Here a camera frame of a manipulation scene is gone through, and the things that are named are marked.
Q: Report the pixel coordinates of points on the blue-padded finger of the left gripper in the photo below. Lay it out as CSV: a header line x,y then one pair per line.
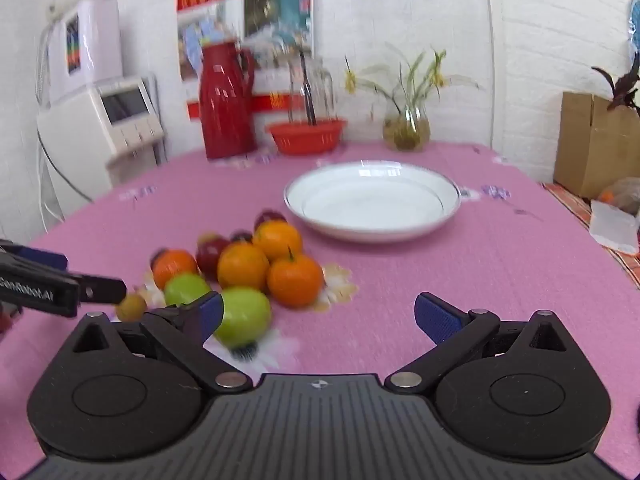
x,y
95,289

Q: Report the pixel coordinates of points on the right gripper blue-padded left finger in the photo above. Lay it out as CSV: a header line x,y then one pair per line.
x,y
180,333

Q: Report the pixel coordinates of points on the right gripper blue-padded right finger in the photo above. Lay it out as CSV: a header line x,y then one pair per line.
x,y
458,337

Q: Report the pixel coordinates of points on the small green apple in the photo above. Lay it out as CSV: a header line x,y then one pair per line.
x,y
185,288

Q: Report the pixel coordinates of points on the tan longan fruit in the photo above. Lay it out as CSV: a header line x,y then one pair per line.
x,y
131,308

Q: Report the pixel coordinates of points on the textured orange tangerine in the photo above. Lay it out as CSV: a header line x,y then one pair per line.
x,y
172,263

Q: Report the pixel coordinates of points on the smooth orange front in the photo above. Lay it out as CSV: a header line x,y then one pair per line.
x,y
242,265

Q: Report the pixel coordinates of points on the smooth orange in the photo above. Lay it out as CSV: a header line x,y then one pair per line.
x,y
242,265
278,239

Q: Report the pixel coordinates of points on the dark purple plum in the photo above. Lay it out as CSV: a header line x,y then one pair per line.
x,y
156,256
241,236

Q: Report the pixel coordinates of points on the orange mandarin with stem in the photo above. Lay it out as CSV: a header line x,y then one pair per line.
x,y
295,280

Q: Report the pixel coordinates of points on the pink floral tablecloth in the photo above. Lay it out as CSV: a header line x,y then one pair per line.
x,y
511,248

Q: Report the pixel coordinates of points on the white water dispenser machine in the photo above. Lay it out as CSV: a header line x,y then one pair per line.
x,y
98,138

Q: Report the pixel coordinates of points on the white ceramic plate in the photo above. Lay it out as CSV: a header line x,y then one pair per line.
x,y
373,201

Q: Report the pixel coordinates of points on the clear plastic bag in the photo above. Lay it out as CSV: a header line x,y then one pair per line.
x,y
614,220

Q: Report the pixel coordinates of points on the glass vase with plant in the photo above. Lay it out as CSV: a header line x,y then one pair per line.
x,y
405,89

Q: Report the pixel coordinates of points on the red plastic basket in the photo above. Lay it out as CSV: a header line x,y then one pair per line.
x,y
302,139

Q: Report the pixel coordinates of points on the brown cardboard box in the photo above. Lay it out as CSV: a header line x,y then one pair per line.
x,y
597,146

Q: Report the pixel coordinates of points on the red thermos jug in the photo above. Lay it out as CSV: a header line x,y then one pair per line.
x,y
226,90

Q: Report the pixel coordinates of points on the clear glass pitcher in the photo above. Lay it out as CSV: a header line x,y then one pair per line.
x,y
311,90

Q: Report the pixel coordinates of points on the dark purple potted plant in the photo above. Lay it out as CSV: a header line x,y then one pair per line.
x,y
624,89

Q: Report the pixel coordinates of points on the white purifier on wall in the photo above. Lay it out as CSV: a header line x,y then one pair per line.
x,y
84,48

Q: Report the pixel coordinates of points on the bedding wall calendar poster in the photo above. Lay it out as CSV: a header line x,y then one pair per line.
x,y
273,30

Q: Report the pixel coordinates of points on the blue decorative wall plates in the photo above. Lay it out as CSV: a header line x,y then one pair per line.
x,y
633,28

